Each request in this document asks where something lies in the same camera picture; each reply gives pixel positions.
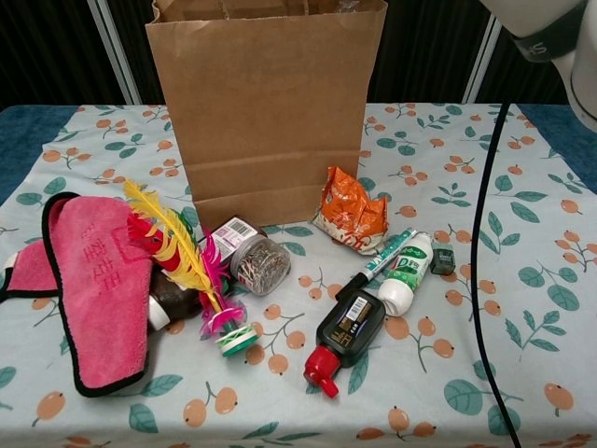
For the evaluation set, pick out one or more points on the brown paper bag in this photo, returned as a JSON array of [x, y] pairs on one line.
[[266, 116]]

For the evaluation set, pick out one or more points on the black partition panel white frame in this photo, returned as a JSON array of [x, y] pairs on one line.
[[420, 46], [137, 56], [46, 46], [527, 79]]

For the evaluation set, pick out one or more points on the orange crumpled snack wrapper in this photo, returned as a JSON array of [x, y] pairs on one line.
[[352, 214]]

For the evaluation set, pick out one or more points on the pink towel black trim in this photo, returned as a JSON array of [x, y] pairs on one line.
[[102, 303]]

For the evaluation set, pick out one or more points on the black ink bottle red cap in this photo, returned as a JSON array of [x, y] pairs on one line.
[[350, 326]]

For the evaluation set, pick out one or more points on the colourful feather shuttlecock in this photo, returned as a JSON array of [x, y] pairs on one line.
[[191, 266]]

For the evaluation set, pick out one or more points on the floral print tablecloth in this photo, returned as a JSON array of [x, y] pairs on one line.
[[466, 354]]

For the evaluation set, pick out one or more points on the clear jar of paper clips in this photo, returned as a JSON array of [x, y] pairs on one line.
[[261, 268]]

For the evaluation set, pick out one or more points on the white bottle green print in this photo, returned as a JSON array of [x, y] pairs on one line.
[[406, 275]]

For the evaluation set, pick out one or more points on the green white marker pen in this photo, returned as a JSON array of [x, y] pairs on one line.
[[378, 266]]

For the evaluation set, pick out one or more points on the brown bottle white cap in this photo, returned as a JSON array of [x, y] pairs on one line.
[[179, 301]]

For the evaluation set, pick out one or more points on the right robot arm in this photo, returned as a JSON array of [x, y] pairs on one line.
[[555, 37]]

